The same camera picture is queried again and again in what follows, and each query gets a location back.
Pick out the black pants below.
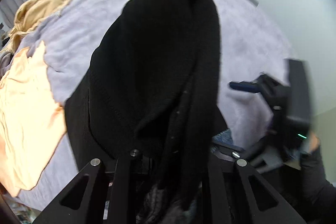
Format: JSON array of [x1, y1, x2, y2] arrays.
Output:
[[64, 0, 229, 224]]

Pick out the person's right hand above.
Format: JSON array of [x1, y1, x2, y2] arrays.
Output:
[[306, 132, 321, 155]]

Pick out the lavender fleece blanket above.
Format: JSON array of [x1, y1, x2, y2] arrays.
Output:
[[16, 0, 293, 214]]

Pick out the grey crumpled garment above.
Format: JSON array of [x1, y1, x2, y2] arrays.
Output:
[[0, 52, 13, 77]]

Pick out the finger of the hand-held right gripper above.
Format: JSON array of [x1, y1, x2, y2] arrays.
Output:
[[245, 138, 268, 166], [229, 80, 261, 94]]

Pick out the person's right forearm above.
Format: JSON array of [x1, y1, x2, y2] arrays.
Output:
[[299, 145, 336, 216]]

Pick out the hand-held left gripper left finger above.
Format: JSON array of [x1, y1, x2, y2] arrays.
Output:
[[33, 150, 139, 224]]

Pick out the bedside clutter pile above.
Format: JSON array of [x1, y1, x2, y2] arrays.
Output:
[[10, 203, 40, 222]]

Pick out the peach cloth garment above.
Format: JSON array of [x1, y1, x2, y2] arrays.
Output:
[[0, 40, 67, 198]]

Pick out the tan ribbed garment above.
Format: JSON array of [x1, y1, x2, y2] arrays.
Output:
[[8, 0, 75, 42]]

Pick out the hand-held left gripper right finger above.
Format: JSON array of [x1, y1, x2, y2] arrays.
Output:
[[202, 145, 307, 224]]

